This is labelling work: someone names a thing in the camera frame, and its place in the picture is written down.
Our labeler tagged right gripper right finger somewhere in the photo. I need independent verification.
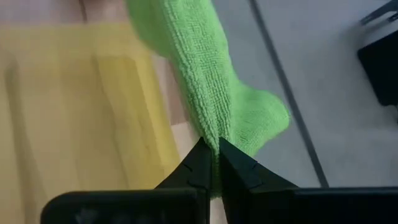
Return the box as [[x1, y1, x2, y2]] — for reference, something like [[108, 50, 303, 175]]
[[219, 136, 299, 224]]

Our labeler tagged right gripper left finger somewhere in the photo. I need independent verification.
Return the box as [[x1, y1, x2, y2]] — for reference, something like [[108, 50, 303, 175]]
[[155, 136, 214, 190]]

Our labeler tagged green microfiber towel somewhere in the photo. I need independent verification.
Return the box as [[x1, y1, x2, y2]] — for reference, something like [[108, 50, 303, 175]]
[[124, 0, 292, 200]]

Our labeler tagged yellow translucent plastic bin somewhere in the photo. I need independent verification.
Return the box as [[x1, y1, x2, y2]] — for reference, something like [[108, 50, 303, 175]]
[[0, 23, 182, 224]]

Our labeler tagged black box-shaped object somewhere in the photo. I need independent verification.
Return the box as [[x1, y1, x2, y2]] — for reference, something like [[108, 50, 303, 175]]
[[356, 29, 398, 107]]

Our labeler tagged grey metal leg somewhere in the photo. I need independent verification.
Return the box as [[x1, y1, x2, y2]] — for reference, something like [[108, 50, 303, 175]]
[[359, 0, 398, 26]]

